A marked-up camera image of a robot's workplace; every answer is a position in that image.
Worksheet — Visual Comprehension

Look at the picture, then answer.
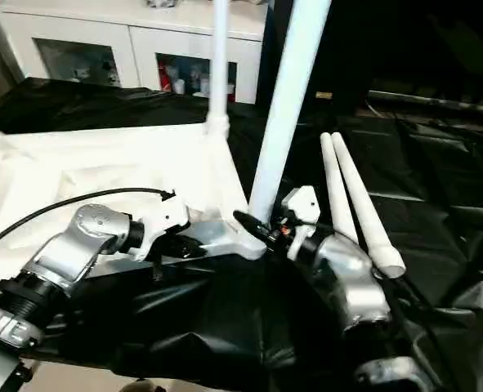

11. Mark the white plastic table top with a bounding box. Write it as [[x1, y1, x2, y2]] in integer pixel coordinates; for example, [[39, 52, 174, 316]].
[[0, 122, 266, 299]]

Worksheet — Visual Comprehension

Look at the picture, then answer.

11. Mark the white plastic table leg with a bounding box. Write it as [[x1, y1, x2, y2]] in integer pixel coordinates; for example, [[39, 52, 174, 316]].
[[206, 0, 230, 144], [320, 133, 360, 246], [248, 0, 332, 225], [331, 132, 406, 278]]

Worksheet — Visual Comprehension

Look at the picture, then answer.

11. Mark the black mat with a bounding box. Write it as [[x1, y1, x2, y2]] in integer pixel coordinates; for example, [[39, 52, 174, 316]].
[[0, 75, 483, 392]]

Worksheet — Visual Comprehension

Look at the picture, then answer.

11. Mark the white cabinet with glass doors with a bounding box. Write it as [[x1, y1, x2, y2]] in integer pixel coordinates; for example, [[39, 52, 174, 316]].
[[0, 0, 266, 103]]

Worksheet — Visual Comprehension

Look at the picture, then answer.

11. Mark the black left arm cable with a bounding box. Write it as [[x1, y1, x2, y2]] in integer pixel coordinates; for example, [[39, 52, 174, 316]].
[[0, 188, 177, 258]]

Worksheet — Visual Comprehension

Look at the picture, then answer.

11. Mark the grey metal rail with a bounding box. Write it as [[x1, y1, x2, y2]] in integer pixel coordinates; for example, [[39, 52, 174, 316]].
[[368, 90, 483, 117]]

